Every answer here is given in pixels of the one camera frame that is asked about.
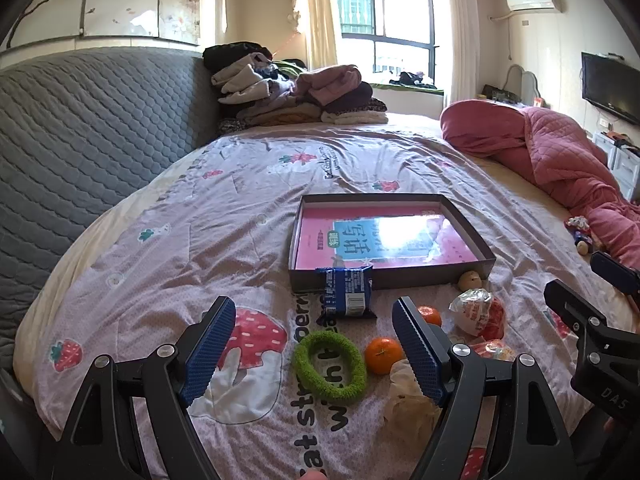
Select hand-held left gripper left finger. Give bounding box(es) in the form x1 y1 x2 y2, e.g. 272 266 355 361
52 296 237 480

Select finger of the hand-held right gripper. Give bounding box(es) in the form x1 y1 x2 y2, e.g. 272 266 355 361
544 280 608 342
590 251 640 297

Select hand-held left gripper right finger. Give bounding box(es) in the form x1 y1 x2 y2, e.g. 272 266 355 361
391 297 581 480

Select white drawstring pouch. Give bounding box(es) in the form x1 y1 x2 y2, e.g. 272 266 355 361
385 360 441 443

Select red ball snack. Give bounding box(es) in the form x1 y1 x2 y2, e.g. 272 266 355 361
448 288 506 341

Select grey cardboard box tray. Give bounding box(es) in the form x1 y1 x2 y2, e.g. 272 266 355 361
287 193 497 292

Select green fuzzy hair scrunchie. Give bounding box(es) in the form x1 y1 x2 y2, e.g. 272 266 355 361
292 331 367 402

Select white drawer cabinet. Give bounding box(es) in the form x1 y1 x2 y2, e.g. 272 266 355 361
595 132 640 191

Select pink quilted blanket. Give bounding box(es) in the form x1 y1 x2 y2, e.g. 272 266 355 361
440 100 640 271

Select white framed mirror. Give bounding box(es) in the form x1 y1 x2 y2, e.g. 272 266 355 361
502 64 541 106

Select grey quilted headboard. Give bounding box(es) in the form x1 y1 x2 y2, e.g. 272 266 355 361
0 46 221 356

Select pile of folded clothes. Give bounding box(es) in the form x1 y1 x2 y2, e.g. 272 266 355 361
202 42 390 133

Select dark clothes on windowsill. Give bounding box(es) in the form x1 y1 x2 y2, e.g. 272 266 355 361
390 71 436 88

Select cream curtain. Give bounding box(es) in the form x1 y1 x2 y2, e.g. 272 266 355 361
442 0 481 108
295 0 341 71

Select white air conditioner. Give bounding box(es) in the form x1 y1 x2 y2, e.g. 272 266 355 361
505 0 561 13

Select window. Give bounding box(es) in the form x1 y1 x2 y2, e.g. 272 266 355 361
331 0 441 92

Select black wall television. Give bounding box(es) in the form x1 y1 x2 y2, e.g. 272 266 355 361
581 51 640 125

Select floral wall panels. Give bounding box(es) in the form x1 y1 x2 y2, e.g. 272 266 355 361
0 0 201 53

